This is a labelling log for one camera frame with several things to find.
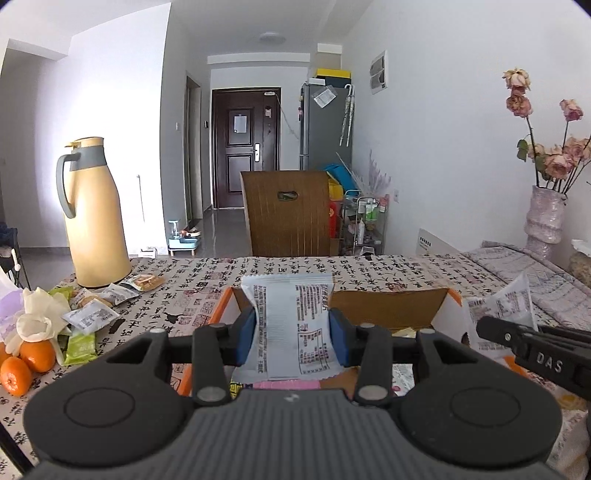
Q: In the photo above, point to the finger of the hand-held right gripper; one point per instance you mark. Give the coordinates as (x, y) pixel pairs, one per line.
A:
(565, 336)
(505, 334)

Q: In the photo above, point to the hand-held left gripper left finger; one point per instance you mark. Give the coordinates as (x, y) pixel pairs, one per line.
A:
(245, 339)

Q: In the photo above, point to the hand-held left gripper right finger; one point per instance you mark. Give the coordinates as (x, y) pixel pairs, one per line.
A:
(340, 339)

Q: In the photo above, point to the red cardboard box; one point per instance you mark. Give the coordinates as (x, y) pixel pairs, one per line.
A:
(286, 217)

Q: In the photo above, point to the folded printed cloth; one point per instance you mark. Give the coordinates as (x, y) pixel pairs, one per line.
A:
(549, 290)

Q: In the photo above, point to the pink snack packet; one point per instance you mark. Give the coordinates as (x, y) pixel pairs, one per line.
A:
(286, 384)

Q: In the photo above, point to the pink ribbed vase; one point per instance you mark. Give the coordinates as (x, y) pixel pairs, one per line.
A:
(547, 226)

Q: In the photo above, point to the white flat carton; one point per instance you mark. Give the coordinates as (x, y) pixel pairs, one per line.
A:
(438, 242)

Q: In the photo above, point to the brown biscuit packet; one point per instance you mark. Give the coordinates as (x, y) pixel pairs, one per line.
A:
(145, 282)

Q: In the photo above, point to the pet water dispenser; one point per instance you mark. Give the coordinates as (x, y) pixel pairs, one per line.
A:
(184, 240)

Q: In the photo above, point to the metal trolley rack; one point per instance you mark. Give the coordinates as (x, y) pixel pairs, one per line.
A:
(367, 224)

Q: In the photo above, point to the red carton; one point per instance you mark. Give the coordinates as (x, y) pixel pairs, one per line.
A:
(335, 219)

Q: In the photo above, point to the white grey snack packet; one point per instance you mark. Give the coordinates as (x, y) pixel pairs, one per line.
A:
(119, 294)
(90, 316)

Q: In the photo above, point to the yellow carton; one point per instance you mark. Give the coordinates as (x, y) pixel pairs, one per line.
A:
(335, 189)

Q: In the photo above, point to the clear biscuit packet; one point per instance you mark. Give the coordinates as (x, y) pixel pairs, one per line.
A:
(90, 299)

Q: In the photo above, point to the blue plastic item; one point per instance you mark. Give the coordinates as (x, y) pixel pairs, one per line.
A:
(341, 177)

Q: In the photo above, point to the dried lavender bunch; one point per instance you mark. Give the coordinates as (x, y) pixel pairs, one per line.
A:
(374, 175)

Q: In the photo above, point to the dried pink roses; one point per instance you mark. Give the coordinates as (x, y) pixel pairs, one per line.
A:
(561, 159)

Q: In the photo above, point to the light green snack packet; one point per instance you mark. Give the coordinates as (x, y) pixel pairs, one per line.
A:
(61, 292)

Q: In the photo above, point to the yellow thermos jug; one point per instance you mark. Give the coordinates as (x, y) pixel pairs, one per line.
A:
(94, 221)

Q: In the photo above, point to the dark brown door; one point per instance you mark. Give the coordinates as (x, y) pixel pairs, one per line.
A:
(244, 147)

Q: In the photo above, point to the grey refrigerator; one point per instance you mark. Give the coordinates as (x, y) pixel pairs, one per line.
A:
(323, 134)

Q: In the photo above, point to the white cloth flower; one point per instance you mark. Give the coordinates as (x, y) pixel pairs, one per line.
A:
(39, 318)

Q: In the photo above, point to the white hanging umbrella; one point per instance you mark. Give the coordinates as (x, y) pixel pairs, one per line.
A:
(348, 115)

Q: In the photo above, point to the purple plastic bag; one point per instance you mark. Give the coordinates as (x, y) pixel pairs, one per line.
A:
(9, 309)

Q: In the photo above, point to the paper sheet on refrigerator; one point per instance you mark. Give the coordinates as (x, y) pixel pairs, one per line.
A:
(325, 97)

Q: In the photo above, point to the black chair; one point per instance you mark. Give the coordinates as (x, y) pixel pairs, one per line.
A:
(11, 251)

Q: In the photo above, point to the yellow box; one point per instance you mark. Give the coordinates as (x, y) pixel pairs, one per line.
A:
(333, 73)

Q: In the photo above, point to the white wall panel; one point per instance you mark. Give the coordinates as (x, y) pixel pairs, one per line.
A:
(378, 73)

